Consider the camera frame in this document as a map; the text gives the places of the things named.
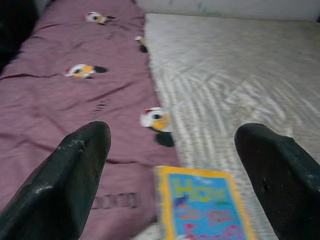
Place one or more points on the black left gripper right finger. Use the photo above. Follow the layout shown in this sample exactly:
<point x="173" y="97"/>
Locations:
<point x="282" y="190"/>

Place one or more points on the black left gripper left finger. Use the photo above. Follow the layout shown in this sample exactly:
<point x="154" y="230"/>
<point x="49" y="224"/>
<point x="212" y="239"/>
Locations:
<point x="55" y="190"/>

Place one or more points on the colourful children's book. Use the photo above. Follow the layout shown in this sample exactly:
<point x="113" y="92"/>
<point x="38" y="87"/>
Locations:
<point x="200" y="212"/>

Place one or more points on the purple cartoon print blanket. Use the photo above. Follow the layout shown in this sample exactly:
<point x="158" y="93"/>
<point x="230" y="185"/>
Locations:
<point x="62" y="100"/>

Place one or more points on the white quilted mattress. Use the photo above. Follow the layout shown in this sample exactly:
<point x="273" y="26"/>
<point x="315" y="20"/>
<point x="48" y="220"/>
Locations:
<point x="225" y="75"/>

